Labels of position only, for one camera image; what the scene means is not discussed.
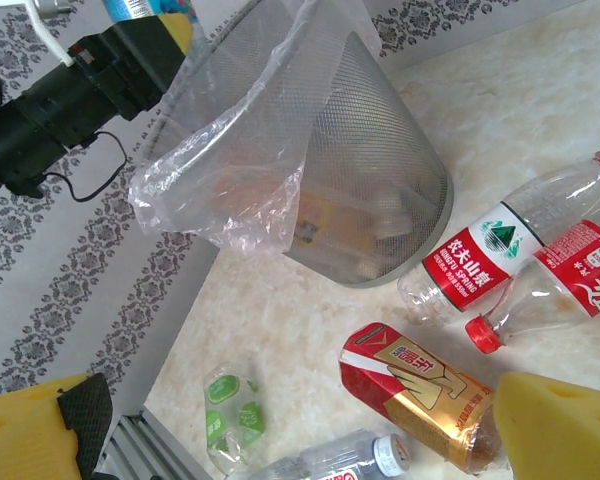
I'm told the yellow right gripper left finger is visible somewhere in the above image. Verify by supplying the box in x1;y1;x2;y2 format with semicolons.
0;372;116;480

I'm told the grey metal mesh bin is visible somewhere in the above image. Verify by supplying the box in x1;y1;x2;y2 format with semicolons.
139;0;455;289

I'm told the clear plastic bin liner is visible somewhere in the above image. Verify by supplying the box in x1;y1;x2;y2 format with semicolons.
128;0;384;254

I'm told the red and gold label bottle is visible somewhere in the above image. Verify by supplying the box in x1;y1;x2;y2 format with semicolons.
338;321;504;475

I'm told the crushed green label bottle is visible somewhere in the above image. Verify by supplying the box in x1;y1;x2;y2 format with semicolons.
203;363;267;474

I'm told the Nongfu Spring water bottle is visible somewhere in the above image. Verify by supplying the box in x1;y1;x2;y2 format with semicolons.
396;139;600;326

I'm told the long aluminium frame rail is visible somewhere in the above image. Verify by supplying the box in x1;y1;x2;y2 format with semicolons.
94;409;206;480

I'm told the red label bottle white script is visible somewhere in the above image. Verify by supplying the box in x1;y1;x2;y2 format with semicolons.
464;214;600;355

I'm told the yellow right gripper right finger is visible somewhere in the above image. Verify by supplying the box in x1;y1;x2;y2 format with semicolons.
493;370;600;480

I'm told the Ganten light blue label bottle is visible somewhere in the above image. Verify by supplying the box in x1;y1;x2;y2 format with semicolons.
102;0;199;25

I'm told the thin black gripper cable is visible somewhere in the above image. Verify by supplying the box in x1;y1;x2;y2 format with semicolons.
42;130;129;202

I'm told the purple label clear bottle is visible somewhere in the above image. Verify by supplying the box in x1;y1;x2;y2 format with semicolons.
224;430;412;480

